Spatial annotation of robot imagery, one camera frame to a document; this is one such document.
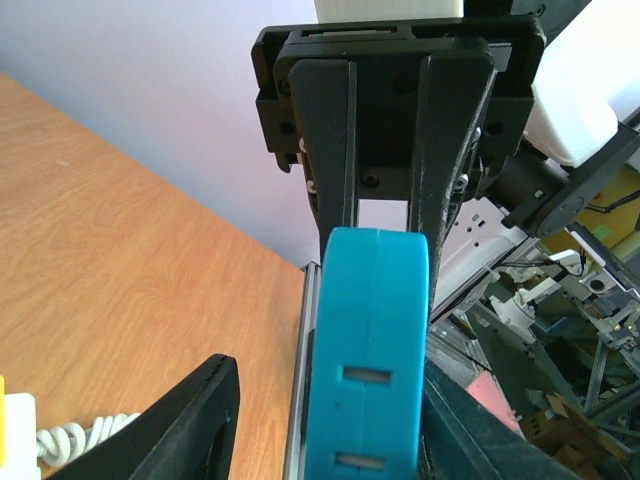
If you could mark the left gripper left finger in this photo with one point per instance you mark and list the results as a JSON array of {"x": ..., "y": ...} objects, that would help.
[{"x": 189, "y": 433}]

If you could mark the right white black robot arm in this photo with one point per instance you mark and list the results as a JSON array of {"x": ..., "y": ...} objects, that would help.
[{"x": 573, "y": 140}]

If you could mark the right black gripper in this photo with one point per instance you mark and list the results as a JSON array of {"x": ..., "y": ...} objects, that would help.
[{"x": 322, "y": 62}]

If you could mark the yellow cube plug adapter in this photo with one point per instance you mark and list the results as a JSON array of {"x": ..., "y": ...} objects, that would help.
[{"x": 2, "y": 422}]

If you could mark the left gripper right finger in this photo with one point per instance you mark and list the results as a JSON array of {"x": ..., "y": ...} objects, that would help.
[{"x": 462, "y": 440}]

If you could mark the pink wedge plug adapter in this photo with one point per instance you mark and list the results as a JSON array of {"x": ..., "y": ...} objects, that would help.
[{"x": 487, "y": 392}]

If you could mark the white power strip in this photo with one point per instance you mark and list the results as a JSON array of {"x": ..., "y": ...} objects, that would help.
[{"x": 27, "y": 446}]

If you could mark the blue cube plug adapter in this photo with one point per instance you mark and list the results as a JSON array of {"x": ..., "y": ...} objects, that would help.
[{"x": 368, "y": 356}]

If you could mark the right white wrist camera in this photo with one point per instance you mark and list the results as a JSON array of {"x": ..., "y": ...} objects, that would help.
[{"x": 340, "y": 11}]

